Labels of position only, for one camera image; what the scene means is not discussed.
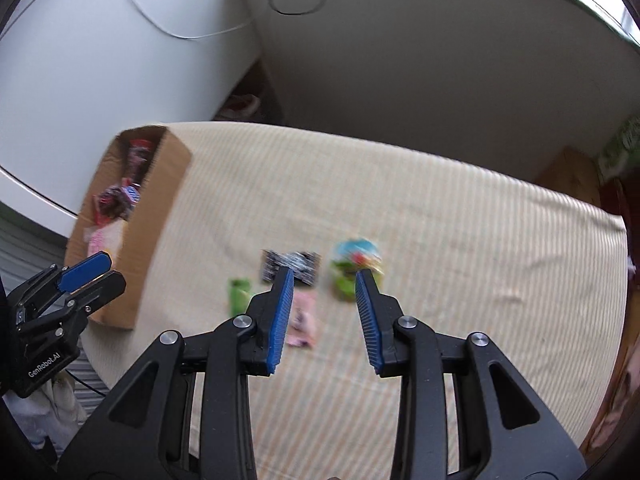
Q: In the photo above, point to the pink print bread packet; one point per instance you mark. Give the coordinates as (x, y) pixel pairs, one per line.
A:
(105, 240)

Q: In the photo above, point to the light green snack packet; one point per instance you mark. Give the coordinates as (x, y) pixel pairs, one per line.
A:
(240, 295)

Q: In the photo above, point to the green white snack packet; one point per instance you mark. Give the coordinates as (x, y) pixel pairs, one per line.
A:
(344, 285)

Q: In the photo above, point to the brown wooden board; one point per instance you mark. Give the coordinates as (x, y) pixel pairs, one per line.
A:
(567, 175)

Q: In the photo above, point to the white cloth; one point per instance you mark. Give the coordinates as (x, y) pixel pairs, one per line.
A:
(55, 405)

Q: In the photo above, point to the white appliance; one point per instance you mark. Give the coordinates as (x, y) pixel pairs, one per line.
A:
(100, 85)

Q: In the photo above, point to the blue red egg snack packet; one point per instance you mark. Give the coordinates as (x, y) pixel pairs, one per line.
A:
(357, 255)

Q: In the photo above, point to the striped tablecloth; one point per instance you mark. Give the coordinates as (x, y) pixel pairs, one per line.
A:
(425, 235)

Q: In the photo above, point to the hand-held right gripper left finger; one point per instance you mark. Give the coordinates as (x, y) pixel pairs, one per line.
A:
(280, 320)

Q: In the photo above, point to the large clear dates packet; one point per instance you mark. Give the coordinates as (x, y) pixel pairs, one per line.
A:
(111, 202)

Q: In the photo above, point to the pink snack packet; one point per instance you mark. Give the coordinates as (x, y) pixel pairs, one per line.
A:
(304, 320)

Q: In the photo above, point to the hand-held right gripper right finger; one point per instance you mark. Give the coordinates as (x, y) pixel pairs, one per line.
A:
(367, 320)

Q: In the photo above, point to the cardboard box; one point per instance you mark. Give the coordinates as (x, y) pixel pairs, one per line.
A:
(155, 220)

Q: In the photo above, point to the small red clear packet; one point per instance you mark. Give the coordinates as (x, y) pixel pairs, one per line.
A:
(139, 157)

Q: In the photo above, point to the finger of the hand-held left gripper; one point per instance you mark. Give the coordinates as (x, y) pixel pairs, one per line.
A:
(105, 287)
(85, 267)

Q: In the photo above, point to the pink shoe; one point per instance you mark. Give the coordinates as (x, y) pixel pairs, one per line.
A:
(245, 105)

